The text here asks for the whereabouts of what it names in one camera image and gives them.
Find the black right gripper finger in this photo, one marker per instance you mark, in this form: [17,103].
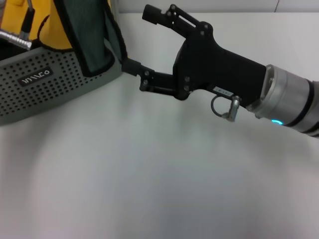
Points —
[152,15]

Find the grey perforated plastic storage box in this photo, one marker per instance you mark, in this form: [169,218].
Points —
[49,92]

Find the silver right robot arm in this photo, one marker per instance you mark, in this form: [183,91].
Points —
[286,97]

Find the green yellow towel black trim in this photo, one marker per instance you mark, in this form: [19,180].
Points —
[92,37]

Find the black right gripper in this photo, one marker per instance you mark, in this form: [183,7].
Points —
[214,67]

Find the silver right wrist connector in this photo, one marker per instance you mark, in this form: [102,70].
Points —
[234,107]

